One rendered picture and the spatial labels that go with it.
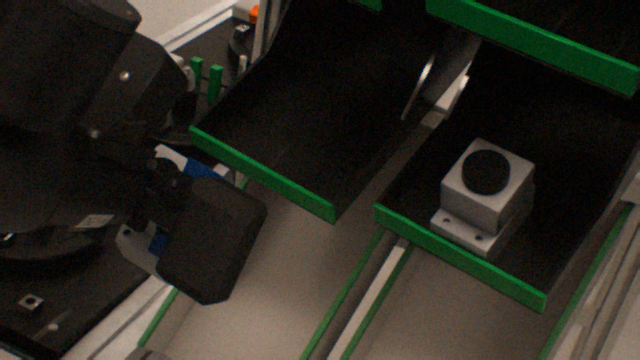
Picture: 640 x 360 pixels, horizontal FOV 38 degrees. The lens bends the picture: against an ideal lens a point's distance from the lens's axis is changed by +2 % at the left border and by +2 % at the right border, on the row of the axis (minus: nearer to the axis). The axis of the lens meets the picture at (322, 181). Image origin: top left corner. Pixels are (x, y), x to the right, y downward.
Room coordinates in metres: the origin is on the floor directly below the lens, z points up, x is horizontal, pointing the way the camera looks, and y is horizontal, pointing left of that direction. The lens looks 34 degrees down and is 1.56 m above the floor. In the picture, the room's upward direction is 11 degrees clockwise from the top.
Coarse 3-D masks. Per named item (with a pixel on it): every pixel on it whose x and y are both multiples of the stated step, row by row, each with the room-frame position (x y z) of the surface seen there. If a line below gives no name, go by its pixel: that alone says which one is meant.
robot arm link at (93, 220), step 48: (96, 144) 0.37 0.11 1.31; (96, 192) 0.37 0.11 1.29; (144, 192) 0.40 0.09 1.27; (192, 192) 0.38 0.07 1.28; (240, 192) 0.39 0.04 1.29; (48, 240) 0.35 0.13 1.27; (96, 240) 0.38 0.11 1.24; (192, 240) 0.37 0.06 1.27; (240, 240) 0.37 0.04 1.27; (192, 288) 0.36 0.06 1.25
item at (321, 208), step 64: (320, 0) 0.69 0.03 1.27; (256, 64) 0.63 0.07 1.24; (320, 64) 0.65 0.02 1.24; (384, 64) 0.65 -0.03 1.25; (448, 64) 0.62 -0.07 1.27; (192, 128) 0.57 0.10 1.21; (256, 128) 0.59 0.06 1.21; (320, 128) 0.59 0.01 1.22; (384, 128) 0.59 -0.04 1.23; (320, 192) 0.54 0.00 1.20
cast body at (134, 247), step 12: (156, 156) 0.47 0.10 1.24; (168, 156) 0.47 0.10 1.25; (180, 156) 0.47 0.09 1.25; (156, 168) 0.45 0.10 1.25; (168, 168) 0.45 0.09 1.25; (180, 168) 0.46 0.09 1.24; (216, 168) 0.50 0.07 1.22; (228, 180) 0.50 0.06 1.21; (144, 216) 0.43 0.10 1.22; (120, 228) 0.45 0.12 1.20; (120, 240) 0.44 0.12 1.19; (132, 240) 0.44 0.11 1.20; (144, 240) 0.44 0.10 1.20; (132, 252) 0.44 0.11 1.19; (144, 252) 0.43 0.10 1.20; (144, 264) 0.44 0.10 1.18; (156, 276) 0.44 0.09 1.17
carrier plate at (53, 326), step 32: (0, 288) 0.62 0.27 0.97; (32, 288) 0.62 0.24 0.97; (64, 288) 0.63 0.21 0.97; (96, 288) 0.64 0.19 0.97; (128, 288) 0.65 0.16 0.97; (0, 320) 0.58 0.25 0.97; (32, 320) 0.58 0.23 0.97; (64, 320) 0.59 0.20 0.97; (96, 320) 0.60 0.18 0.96; (32, 352) 0.56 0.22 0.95; (64, 352) 0.56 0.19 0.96
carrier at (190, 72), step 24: (192, 72) 0.95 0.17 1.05; (216, 72) 0.98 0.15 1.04; (240, 72) 0.95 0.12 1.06; (192, 96) 0.94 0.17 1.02; (216, 96) 0.98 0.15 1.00; (168, 120) 0.92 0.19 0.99; (192, 120) 0.93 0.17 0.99; (144, 144) 0.88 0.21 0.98; (168, 144) 0.88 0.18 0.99; (192, 144) 0.88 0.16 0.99
